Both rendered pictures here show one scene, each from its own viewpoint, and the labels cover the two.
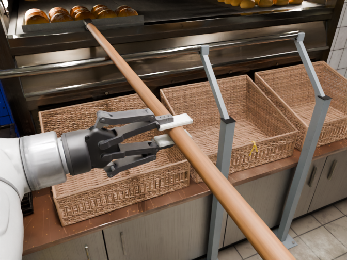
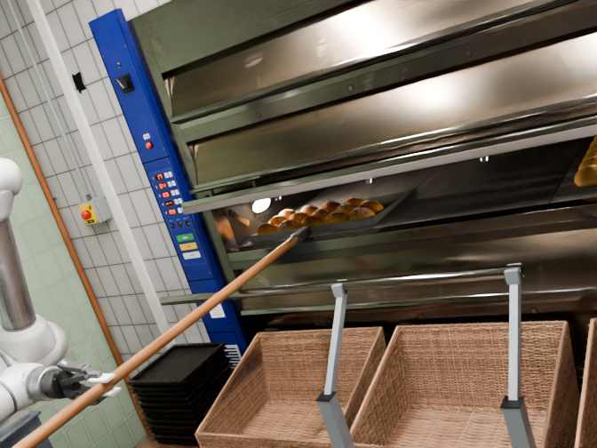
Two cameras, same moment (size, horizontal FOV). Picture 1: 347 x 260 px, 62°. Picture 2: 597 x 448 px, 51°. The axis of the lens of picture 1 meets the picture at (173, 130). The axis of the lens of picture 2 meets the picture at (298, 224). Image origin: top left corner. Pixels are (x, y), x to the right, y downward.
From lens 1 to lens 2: 1.56 m
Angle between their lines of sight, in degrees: 57
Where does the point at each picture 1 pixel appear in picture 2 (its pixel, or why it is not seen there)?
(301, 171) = not seen: outside the picture
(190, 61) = (439, 287)
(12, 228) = not seen: outside the picture
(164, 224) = not seen: outside the picture
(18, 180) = (20, 390)
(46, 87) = (262, 307)
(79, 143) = (49, 377)
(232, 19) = (503, 220)
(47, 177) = (34, 394)
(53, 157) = (35, 382)
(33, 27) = (259, 237)
